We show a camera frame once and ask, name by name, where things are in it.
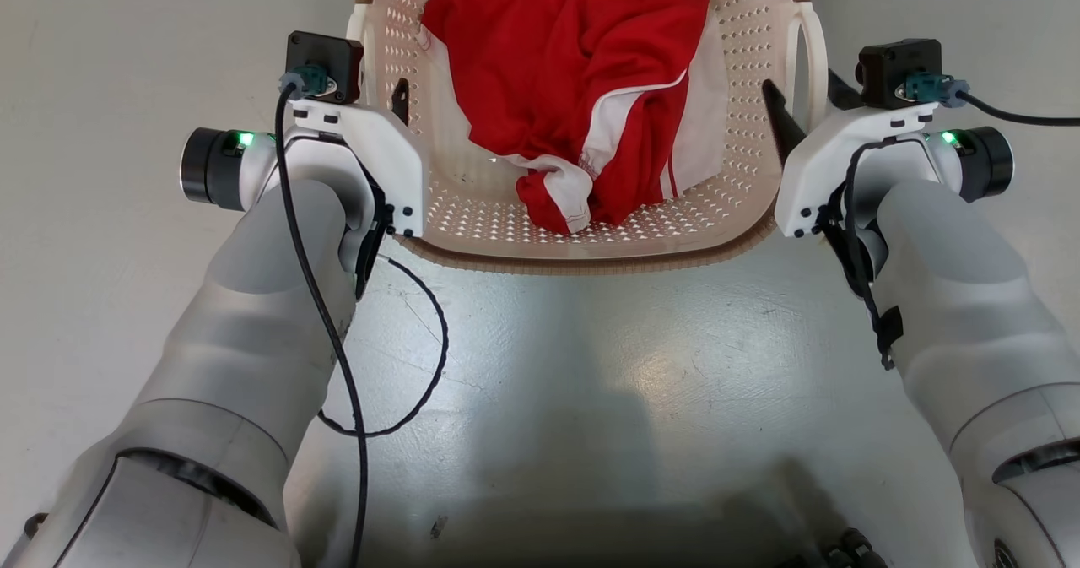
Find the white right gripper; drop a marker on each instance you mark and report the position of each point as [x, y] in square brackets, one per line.
[831, 142]

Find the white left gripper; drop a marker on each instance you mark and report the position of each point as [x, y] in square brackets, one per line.
[384, 150]

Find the beige perforated plastic laundry basket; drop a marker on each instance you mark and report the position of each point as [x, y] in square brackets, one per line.
[751, 87]

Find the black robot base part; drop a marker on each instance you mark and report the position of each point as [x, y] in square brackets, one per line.
[844, 549]

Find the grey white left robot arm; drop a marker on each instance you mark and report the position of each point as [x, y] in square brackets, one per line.
[236, 332]

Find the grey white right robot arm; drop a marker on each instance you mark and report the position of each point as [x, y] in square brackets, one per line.
[970, 298]

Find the red garment with white trim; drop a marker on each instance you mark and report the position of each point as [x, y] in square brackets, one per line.
[557, 62]

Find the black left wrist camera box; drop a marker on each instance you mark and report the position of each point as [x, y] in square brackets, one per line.
[325, 62]

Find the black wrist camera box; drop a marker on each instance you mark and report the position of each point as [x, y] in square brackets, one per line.
[894, 66]
[325, 62]

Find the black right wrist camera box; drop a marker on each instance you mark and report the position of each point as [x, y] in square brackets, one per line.
[894, 66]

